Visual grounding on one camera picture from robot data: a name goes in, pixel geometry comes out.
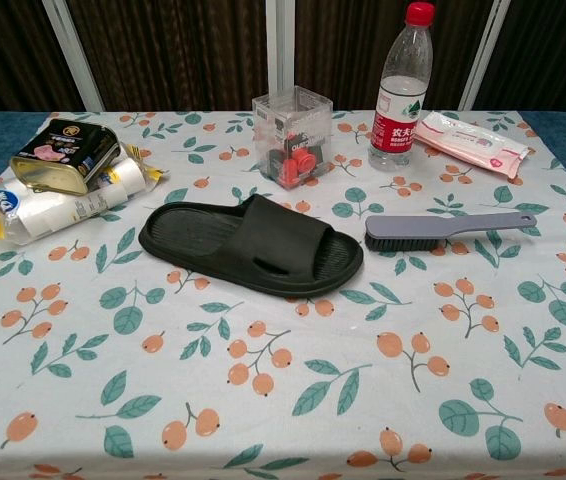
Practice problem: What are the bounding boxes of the floral white tablecloth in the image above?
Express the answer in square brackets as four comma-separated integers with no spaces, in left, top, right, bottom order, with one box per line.
[0,108,566,480]

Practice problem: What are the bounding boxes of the red and black small parts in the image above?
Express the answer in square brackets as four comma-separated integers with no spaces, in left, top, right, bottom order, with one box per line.
[265,130,327,187]

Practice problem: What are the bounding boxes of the red cap water bottle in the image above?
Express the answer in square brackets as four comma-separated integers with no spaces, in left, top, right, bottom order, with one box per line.
[367,1,437,173]

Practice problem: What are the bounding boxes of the black rubber slipper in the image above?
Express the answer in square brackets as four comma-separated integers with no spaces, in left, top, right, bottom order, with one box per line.
[138,193,366,300]

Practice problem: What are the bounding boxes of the grey scrubbing brush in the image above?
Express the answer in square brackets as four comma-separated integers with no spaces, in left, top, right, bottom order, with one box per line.
[364,210,539,253]

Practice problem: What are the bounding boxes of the black gold luncheon meat tin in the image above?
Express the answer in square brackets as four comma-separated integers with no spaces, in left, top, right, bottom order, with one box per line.
[10,118,120,196]

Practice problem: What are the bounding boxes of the clear plastic box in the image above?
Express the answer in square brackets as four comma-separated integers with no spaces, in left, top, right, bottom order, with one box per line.
[251,84,335,191]

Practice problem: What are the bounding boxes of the pink wet wipes pack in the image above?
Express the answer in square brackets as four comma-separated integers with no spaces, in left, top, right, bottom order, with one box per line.
[414,110,531,181]

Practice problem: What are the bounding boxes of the brown folding screen panel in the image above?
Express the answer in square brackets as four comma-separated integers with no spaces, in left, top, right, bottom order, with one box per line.
[267,0,512,112]
[0,0,89,119]
[460,0,566,114]
[42,0,284,114]

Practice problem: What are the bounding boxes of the plastic pack of white rolls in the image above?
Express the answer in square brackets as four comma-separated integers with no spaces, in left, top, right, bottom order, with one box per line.
[0,142,169,246]

